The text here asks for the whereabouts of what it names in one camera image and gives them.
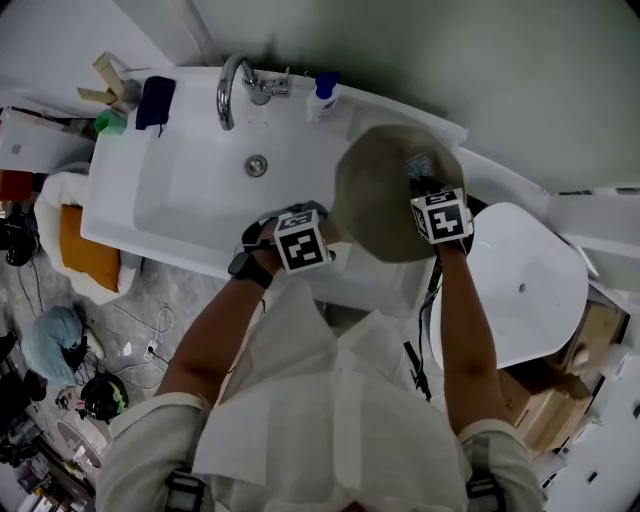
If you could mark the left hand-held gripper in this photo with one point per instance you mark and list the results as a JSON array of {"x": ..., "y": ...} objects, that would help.
[{"x": 299, "y": 242}]

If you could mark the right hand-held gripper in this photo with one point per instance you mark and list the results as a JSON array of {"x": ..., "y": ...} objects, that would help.
[{"x": 441, "y": 219}]

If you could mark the silver steel scrubber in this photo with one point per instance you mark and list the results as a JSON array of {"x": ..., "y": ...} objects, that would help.
[{"x": 419, "y": 165}]

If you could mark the grey-brown round pan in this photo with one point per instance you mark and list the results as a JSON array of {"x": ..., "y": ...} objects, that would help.
[{"x": 385, "y": 200}]

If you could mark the person's right forearm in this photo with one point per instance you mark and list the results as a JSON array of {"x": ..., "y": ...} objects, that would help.
[{"x": 465, "y": 330}]

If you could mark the person's left forearm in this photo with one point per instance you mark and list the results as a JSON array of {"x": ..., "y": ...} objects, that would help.
[{"x": 210, "y": 330}]

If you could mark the person's left hand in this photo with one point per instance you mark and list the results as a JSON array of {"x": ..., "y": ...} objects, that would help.
[{"x": 267, "y": 257}]

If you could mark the black smartwatch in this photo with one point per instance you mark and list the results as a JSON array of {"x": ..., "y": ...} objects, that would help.
[{"x": 248, "y": 270}]

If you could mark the chrome sink drain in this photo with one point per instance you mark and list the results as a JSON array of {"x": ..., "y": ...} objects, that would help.
[{"x": 256, "y": 165}]

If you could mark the white sink basin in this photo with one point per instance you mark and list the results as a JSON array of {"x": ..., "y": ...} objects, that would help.
[{"x": 200, "y": 175}]

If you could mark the white bottle with blue cap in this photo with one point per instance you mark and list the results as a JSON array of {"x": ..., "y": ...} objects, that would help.
[{"x": 322, "y": 100}]

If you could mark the chrome faucet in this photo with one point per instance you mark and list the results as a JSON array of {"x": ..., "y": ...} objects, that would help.
[{"x": 235, "y": 90}]

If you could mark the person's white shirt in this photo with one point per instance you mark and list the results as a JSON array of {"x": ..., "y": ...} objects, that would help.
[{"x": 320, "y": 420}]

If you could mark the dark blue cloth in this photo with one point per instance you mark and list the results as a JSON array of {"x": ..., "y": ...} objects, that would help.
[{"x": 155, "y": 102}]

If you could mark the orange cushion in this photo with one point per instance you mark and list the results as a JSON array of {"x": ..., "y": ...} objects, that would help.
[{"x": 87, "y": 250}]

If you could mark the green cup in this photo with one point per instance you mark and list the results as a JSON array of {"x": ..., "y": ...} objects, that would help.
[{"x": 111, "y": 122}]

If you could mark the white fluffy seat cover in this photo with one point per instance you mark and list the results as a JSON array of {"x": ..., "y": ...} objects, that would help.
[{"x": 55, "y": 200}]

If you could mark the black helmet with green trim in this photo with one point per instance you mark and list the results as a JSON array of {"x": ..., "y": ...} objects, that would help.
[{"x": 104, "y": 397}]

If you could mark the beige wooden blocks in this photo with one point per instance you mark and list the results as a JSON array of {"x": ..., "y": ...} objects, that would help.
[{"x": 107, "y": 82}]

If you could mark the brown cardboard box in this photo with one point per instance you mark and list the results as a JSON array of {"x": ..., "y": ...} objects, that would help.
[{"x": 545, "y": 400}]

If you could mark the light blue fabric bundle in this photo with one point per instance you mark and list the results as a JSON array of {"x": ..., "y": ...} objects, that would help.
[{"x": 50, "y": 345}]

